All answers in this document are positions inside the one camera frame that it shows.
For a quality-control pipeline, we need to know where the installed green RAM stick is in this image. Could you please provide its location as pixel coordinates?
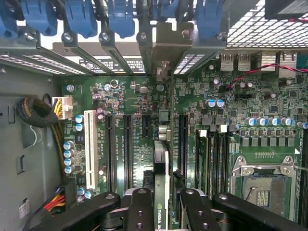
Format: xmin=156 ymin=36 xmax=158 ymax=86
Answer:
xmin=194 ymin=129 xmax=209 ymax=193

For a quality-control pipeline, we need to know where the long black expansion slot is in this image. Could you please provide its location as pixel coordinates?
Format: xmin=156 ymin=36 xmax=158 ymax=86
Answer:
xmin=178 ymin=114 xmax=189 ymax=181
xmin=104 ymin=113 xmax=116 ymax=193
xmin=123 ymin=114 xmax=134 ymax=191

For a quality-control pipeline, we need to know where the metal CPU socket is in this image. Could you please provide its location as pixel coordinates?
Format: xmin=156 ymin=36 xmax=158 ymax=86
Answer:
xmin=229 ymin=154 xmax=303 ymax=218

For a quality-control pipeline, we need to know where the white PCI expansion slot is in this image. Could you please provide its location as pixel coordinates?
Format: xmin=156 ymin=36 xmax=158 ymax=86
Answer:
xmin=83 ymin=109 xmax=100 ymax=190

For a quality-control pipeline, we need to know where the short black expansion slot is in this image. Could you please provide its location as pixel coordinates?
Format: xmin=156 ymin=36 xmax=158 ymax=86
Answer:
xmin=141 ymin=115 xmax=153 ymax=138

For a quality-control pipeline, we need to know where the black open PC case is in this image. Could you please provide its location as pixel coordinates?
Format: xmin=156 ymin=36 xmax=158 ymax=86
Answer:
xmin=0 ymin=0 xmax=308 ymax=231

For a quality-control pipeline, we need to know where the green motherboard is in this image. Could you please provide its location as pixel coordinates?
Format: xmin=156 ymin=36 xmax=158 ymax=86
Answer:
xmin=61 ymin=51 xmax=308 ymax=225

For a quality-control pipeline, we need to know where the white power connector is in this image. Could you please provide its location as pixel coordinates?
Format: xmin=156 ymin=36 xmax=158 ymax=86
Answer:
xmin=51 ymin=95 xmax=74 ymax=120

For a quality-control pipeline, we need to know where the blue card retention clip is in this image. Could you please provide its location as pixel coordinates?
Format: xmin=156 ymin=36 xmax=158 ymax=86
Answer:
xmin=107 ymin=0 xmax=136 ymax=39
xmin=21 ymin=0 xmax=59 ymax=37
xmin=0 ymin=0 xmax=19 ymax=39
xmin=63 ymin=0 xmax=99 ymax=39
xmin=194 ymin=0 xmax=226 ymax=45

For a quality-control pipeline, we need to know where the red and yellow wire bundle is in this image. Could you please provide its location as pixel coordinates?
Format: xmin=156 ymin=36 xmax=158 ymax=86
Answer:
xmin=42 ymin=184 xmax=67 ymax=213

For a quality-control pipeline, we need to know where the black sleeved power cable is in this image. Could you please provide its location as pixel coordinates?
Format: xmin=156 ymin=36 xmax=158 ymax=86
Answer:
xmin=16 ymin=97 xmax=66 ymax=179

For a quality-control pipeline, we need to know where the red and black wire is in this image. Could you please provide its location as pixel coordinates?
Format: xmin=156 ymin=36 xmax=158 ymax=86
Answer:
xmin=225 ymin=63 xmax=308 ymax=88

